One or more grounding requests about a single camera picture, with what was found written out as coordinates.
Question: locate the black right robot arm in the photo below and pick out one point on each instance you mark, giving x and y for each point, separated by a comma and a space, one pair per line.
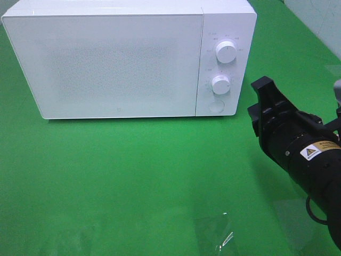
306, 148

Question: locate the round white door button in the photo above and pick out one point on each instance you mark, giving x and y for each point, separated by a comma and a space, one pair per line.
216, 106

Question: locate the white microwave knob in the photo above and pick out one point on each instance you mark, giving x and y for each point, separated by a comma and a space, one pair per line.
220, 85
226, 51

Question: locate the green table cloth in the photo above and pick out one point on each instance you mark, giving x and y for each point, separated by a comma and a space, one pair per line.
164, 186

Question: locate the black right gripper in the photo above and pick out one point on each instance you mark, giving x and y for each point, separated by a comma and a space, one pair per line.
278, 124

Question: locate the white microwave door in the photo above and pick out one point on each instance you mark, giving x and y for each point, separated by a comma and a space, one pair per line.
109, 66

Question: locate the upper white microwave knob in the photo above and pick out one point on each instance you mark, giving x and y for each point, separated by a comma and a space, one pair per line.
226, 51

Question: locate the white microwave oven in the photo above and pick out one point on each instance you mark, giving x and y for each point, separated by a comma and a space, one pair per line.
221, 20

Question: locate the lower white microwave knob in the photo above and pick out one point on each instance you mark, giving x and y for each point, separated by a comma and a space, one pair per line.
220, 85

